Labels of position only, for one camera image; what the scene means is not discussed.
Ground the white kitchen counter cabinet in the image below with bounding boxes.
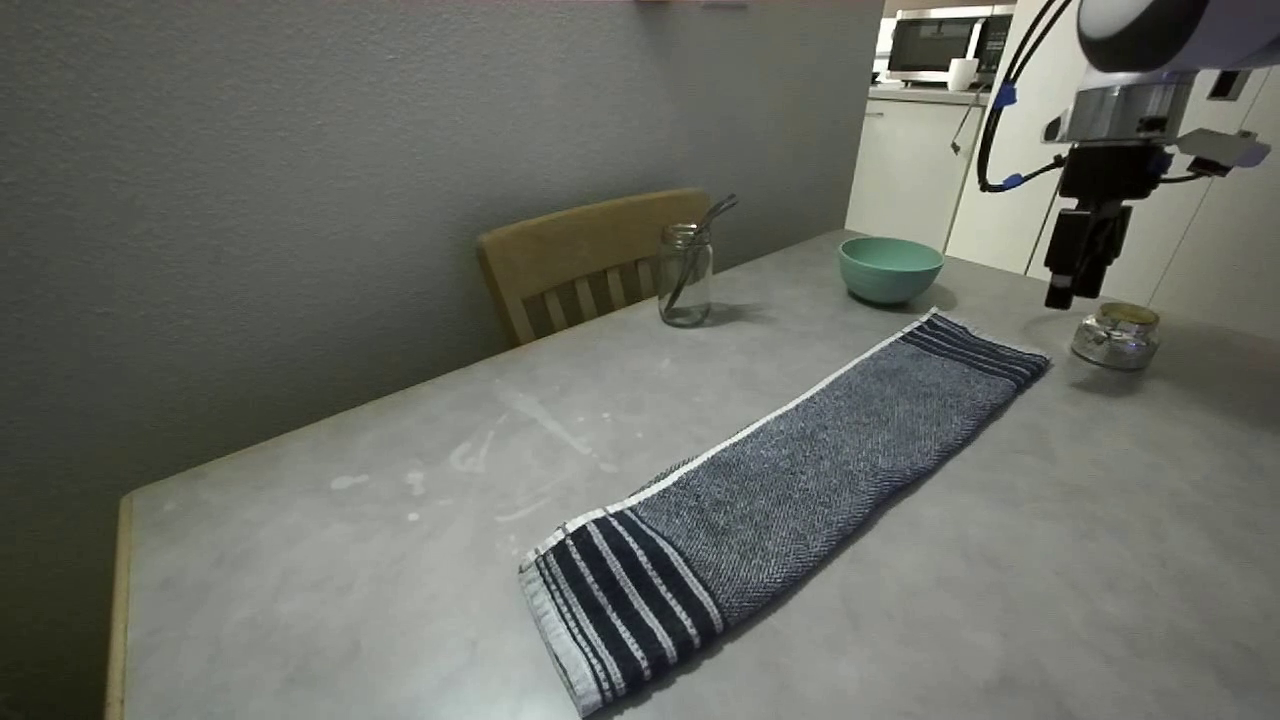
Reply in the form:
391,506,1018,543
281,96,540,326
842,86,1000,260

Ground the wooden chair with solid backrest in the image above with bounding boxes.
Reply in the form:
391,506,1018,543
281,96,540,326
471,183,715,352

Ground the microwave oven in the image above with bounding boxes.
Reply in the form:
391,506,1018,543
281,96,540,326
878,10,1018,80

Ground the tall glass mason jar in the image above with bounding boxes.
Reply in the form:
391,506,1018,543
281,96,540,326
654,215,719,334

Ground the black cable with blue connectors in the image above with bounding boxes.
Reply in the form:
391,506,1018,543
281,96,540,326
972,0,1078,201

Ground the grey towel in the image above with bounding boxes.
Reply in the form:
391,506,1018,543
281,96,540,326
516,310,1057,720

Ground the small glass jar with lid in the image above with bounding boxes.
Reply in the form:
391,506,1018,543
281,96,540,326
1067,299,1167,375

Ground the metal drinking straw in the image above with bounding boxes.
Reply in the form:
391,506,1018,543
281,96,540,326
677,191,738,311

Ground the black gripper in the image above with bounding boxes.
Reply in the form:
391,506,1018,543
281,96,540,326
1040,141,1177,316

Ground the mint green bowl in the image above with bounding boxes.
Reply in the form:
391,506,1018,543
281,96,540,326
833,232,946,311

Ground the grey wrist camera bar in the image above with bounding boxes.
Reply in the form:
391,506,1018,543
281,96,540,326
1167,126,1280,182

